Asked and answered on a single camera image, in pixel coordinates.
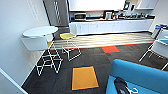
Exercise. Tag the black microwave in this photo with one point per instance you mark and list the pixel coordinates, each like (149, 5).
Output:
(79, 16)

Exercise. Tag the white kitchen counter cabinets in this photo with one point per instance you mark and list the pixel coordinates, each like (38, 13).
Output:
(110, 26)

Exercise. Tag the white upper kitchen cabinets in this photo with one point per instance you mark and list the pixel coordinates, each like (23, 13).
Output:
(96, 4)

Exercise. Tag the stainless steel fridge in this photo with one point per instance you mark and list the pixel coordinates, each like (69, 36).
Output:
(56, 11)

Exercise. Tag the black framed picture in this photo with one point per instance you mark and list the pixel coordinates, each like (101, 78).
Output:
(127, 5)

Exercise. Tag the blue sofa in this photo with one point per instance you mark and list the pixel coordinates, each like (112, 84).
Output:
(146, 76)

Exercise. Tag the white chair teal seat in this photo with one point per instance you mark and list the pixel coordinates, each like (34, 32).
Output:
(160, 46)

